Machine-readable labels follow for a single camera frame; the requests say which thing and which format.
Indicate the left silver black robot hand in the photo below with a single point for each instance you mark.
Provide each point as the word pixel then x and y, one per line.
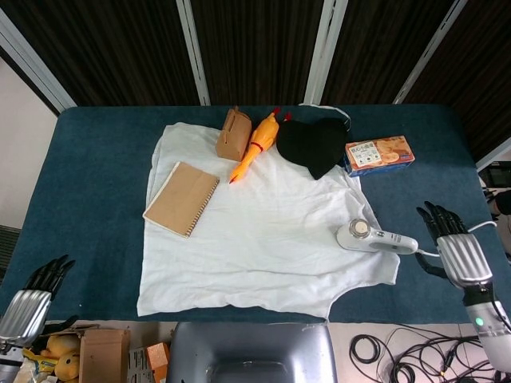
pixel 26 315

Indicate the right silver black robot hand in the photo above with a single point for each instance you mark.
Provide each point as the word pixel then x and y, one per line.
pixel 463 259

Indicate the white handheld steamer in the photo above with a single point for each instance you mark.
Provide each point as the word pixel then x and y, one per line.
pixel 383 239

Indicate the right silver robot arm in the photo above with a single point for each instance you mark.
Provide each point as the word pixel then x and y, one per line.
pixel 489 331

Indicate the white towel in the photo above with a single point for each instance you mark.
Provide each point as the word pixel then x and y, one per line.
pixel 259 247

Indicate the yellow plush toy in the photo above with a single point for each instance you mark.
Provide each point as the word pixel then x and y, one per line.
pixel 66 361

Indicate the brown cardboard box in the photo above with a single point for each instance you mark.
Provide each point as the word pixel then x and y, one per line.
pixel 104 355

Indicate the black monitor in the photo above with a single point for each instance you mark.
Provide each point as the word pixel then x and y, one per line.
pixel 497 173

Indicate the orange blue biscuit box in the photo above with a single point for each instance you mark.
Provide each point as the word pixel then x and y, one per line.
pixel 379 153

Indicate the small orange box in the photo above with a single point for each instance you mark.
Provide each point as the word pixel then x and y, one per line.
pixel 157 359

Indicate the teal table cover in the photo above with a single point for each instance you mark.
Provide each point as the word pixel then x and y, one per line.
pixel 100 179

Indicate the black knit hat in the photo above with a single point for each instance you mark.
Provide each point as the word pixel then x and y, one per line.
pixel 311 147

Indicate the brown spiral notebook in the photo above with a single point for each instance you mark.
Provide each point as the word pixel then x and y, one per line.
pixel 179 199

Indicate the yellow rubber chicken toy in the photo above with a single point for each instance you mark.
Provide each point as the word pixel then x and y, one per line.
pixel 263 137

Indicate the brown kraft paper box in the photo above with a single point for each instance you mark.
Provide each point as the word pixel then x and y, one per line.
pixel 233 139

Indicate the white partition frame post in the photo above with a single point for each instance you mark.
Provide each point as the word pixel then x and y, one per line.
pixel 321 60
pixel 36 68
pixel 495 153
pixel 195 60
pixel 431 60

